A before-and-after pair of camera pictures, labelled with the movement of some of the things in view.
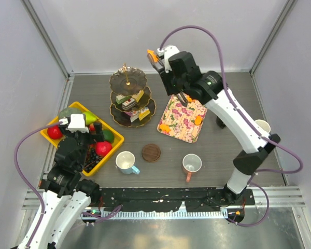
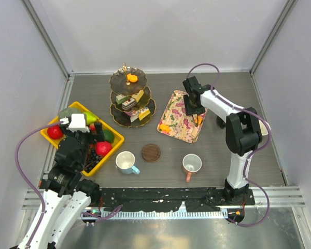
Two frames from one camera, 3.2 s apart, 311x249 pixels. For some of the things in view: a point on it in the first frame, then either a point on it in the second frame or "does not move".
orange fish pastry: [165, 127] does not move
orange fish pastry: [154, 56] -> [131, 78]
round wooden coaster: [151, 152] does not move
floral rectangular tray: [179, 121] does not move
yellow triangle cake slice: [144, 112] does not move
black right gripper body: [173, 85] -> [190, 108]
